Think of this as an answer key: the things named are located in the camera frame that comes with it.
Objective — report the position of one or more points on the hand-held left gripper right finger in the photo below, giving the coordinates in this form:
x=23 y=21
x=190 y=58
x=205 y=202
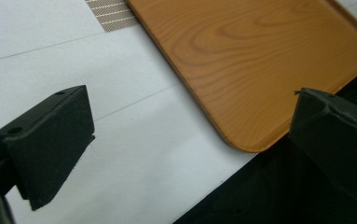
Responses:
x=334 y=137

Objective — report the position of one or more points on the wooden tray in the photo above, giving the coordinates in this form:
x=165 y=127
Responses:
x=257 y=67

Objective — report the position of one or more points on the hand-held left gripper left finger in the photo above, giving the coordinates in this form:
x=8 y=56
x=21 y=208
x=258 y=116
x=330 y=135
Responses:
x=47 y=146

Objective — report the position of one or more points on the striped woven mat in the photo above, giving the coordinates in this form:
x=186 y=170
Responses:
x=112 y=14

